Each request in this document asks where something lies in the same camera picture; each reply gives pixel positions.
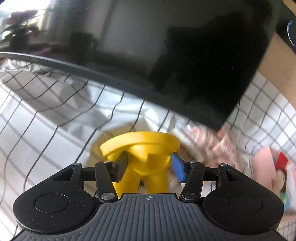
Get pink striped knitted cloth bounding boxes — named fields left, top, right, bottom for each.
left=171, top=125, right=241, bottom=170

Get checkered white tablecloth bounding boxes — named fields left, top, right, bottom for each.
left=1, top=59, right=295, bottom=240

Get pink cardboard box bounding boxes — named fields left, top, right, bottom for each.
left=251, top=146, right=295, bottom=215

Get black monitor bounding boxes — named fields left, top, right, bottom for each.
left=1, top=1, right=281, bottom=130

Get crochet doll green dress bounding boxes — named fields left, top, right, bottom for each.
left=275, top=152, right=290, bottom=210

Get yellow plush toy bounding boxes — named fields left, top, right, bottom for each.
left=99, top=132, right=180, bottom=197

